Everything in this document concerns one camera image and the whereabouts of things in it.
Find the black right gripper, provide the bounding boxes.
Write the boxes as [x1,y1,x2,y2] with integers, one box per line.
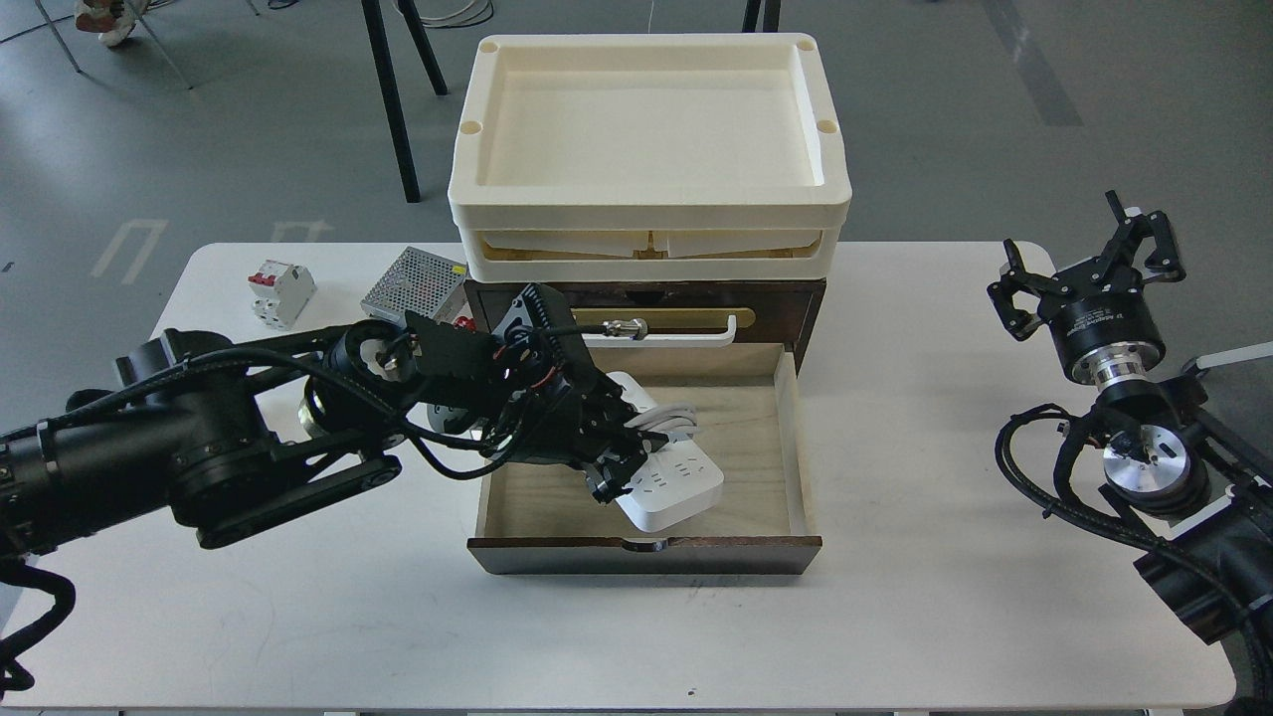
[987,191,1186,385]

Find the white cable on floor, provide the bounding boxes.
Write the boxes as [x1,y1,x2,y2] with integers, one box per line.
[412,0,495,29]

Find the black table leg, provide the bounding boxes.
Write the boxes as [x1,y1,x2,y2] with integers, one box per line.
[360,1,449,204]

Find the grey chair legs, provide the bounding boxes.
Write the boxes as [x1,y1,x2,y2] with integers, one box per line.
[32,1,199,90]

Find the white power strip with cable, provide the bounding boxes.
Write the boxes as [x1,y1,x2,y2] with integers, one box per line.
[608,371,724,533]

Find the open wooden drawer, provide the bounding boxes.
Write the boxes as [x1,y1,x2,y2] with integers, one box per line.
[467,343,822,575]

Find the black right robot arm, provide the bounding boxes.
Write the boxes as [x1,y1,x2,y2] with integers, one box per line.
[987,191,1272,715]

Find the white red circuit breaker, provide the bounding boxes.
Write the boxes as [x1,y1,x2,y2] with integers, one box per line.
[247,260,314,330]

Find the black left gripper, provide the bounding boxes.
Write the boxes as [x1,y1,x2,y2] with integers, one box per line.
[508,372,699,505]

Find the white drawer handle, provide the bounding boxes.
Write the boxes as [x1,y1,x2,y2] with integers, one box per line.
[583,313,738,349]

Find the cream plastic tray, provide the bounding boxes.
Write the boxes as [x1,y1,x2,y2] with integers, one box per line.
[449,33,853,282]

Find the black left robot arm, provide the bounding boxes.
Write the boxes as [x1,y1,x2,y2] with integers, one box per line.
[1,282,698,693]

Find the silver mesh power supply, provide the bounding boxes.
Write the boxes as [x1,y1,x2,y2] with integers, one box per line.
[360,248,468,326]

